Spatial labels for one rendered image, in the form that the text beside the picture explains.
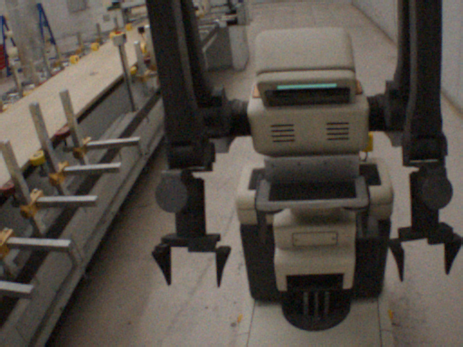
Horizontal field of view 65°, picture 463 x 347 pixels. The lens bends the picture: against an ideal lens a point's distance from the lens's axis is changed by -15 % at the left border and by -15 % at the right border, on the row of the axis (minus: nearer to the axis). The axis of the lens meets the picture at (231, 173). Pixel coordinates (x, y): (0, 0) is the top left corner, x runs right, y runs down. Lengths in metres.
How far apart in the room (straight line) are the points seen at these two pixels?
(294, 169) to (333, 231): 0.23
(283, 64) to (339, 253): 0.54
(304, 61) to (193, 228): 0.39
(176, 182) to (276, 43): 0.36
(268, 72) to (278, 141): 0.19
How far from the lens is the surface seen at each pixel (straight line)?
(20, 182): 1.62
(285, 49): 0.86
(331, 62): 0.84
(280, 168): 0.97
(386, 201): 1.38
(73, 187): 1.97
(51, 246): 1.40
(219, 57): 5.78
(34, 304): 2.09
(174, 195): 0.69
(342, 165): 0.96
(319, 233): 1.10
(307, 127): 0.94
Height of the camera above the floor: 1.56
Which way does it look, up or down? 30 degrees down
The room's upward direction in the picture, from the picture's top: 9 degrees counter-clockwise
